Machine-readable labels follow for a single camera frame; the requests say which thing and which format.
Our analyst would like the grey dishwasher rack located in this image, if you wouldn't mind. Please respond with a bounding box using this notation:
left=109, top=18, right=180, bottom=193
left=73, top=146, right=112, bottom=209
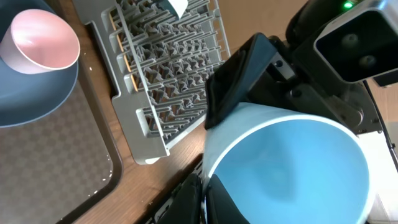
left=73, top=0, right=231, bottom=165

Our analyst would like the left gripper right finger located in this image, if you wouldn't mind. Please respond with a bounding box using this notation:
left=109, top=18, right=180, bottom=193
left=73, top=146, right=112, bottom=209
left=205, top=175, right=249, bottom=224

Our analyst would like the light blue bowl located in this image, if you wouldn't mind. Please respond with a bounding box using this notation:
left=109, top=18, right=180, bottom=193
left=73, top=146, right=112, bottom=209
left=159, top=0, right=188, bottom=19

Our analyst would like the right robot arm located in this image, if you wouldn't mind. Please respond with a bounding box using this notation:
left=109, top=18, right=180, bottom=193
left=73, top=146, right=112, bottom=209
left=205, top=1, right=384, bottom=134

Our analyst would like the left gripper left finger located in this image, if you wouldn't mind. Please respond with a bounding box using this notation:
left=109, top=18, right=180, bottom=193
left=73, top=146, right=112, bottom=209
left=157, top=174, right=202, bottom=224

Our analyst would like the brown serving tray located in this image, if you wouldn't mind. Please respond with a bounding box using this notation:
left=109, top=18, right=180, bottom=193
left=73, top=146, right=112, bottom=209
left=0, top=18, right=124, bottom=224

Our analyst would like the light blue cup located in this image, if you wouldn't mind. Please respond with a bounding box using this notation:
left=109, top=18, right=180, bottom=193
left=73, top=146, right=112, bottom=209
left=203, top=103, right=375, bottom=223

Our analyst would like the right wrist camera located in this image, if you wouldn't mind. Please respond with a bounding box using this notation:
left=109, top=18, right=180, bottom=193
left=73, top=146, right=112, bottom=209
left=313, top=0, right=397, bottom=83

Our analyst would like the pink cup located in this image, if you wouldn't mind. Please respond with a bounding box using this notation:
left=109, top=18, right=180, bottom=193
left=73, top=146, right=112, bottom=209
left=1, top=9, right=80, bottom=75

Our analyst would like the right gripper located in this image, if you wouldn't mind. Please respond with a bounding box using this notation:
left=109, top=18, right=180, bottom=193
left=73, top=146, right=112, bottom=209
left=205, top=32, right=382, bottom=134

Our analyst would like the wooden chopstick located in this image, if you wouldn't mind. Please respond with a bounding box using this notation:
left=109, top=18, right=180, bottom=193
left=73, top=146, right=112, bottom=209
left=109, top=13, right=138, bottom=92

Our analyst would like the dark blue plate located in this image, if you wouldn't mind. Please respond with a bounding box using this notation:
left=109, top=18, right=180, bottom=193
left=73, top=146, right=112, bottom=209
left=1, top=0, right=78, bottom=128

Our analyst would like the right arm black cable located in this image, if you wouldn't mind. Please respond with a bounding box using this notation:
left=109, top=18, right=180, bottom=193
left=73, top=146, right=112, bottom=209
left=362, top=80, right=398, bottom=174

